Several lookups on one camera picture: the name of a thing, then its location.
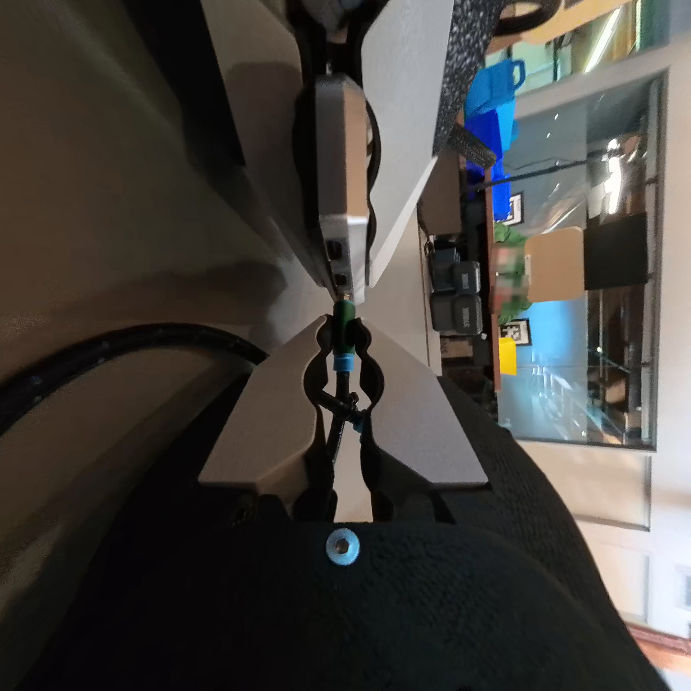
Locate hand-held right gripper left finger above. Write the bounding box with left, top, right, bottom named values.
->
left=197, top=315, right=333, bottom=512

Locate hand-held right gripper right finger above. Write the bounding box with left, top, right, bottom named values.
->
left=351, top=317, right=491, bottom=500

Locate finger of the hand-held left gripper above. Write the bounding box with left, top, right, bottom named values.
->
left=199, top=0, right=328, bottom=288
left=357, top=0, right=455, bottom=288

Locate silver multiport adapter hub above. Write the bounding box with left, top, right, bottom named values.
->
left=315, top=73, right=373, bottom=303

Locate black braided hdmi cable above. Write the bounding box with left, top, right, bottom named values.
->
left=0, top=298, right=373, bottom=503

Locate light blue storage bin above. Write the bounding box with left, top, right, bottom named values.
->
left=464, top=58, right=527, bottom=117

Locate dark blue storage bin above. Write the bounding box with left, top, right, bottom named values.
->
left=467, top=162, right=512, bottom=222
left=464, top=108, right=520, bottom=163

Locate long desk with black legs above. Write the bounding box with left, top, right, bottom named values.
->
left=483, top=162, right=504, bottom=392

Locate black hard case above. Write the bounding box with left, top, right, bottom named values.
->
left=431, top=248, right=482, bottom=296
left=431, top=294, right=484, bottom=334

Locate black stand pole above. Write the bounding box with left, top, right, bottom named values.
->
left=475, top=148, right=649, bottom=190

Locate white door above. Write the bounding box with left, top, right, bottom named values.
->
left=515, top=440, right=654, bottom=532
left=572, top=532, right=651, bottom=622

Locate wooden post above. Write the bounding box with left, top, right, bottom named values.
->
left=623, top=621, right=691, bottom=673

